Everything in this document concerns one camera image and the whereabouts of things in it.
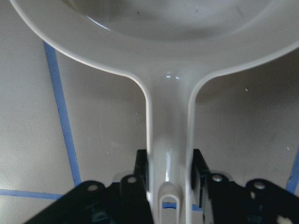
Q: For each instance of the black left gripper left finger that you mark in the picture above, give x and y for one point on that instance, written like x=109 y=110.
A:
x=123 y=202

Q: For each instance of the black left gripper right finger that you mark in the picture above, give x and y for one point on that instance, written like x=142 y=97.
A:
x=223 y=201

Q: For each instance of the beige plastic dustpan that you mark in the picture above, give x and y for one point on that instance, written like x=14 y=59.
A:
x=170 y=48

